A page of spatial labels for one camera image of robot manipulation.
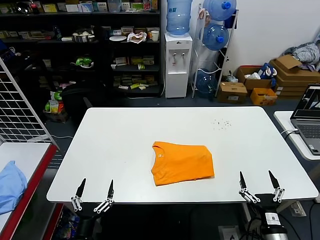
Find yellow green packs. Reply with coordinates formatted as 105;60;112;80
129;82;149;91

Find white laptop cable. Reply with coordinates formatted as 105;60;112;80
280;128;299;138

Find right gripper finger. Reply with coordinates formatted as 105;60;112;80
238;170;261;204
268;170;286;203

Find blue and white bag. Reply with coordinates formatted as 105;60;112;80
258;62;278;80

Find pink cloth on rack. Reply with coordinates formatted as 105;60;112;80
198;8;211;26

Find light blue cloth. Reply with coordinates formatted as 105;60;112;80
0;160;28;215

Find white work table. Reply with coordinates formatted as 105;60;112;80
46;106;320;226

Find white water dispenser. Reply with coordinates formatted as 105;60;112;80
163;32;194;99

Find upright blue water jug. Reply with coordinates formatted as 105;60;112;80
166;0;193;38

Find blue water jug blue cap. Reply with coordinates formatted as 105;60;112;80
195;67;218;95
202;0;237;22
201;22;230;52

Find white plate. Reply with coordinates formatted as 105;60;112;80
108;35;128;43

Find black shelving unit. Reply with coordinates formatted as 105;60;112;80
0;0;162;99

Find orange t-shirt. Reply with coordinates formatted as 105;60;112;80
150;141;216;187

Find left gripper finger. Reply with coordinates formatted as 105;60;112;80
93;179;115;214
70;177;87;211

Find stack of flat cardboard boxes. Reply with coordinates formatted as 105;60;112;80
269;54;320;99

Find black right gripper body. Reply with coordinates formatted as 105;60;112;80
254;193;282;226

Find pile of grey clothes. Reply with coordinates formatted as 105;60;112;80
283;39;320;71

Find closed brown cardboard box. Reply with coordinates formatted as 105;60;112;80
216;81;249;105

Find floor box of snack packs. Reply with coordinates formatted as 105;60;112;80
42;90;70;124

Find green packs on white tray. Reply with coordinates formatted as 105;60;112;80
69;56;95;69

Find white side table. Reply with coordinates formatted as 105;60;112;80
273;110;320;161

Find yellow printed cardboard box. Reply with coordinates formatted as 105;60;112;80
249;87;279;107

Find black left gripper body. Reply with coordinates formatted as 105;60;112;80
74;208;101;224

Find cola bottle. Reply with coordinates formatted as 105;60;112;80
29;0;41;15

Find clear plastic bag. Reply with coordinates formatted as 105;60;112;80
226;71;239;84

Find red edged white table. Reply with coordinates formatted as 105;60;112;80
0;142;61;240

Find white metal jug rack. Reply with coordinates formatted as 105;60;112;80
191;3;240;99

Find glass bowl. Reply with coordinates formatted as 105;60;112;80
14;1;32;14

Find open brown cardboard box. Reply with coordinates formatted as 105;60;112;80
236;65;274;91

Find black office chair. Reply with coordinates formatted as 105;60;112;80
59;81;107;121

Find white wire grid panel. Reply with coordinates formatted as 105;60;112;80
0;56;61;151

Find grey power strip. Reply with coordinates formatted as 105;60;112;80
289;201;307;217

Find grey laptop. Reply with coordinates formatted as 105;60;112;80
289;83;320;156

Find metal bowl with white items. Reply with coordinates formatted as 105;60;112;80
71;28;96;44

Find spray bottle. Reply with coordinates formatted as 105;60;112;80
51;24;63;41

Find white plastic food bag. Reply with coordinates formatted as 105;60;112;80
126;31;148;46

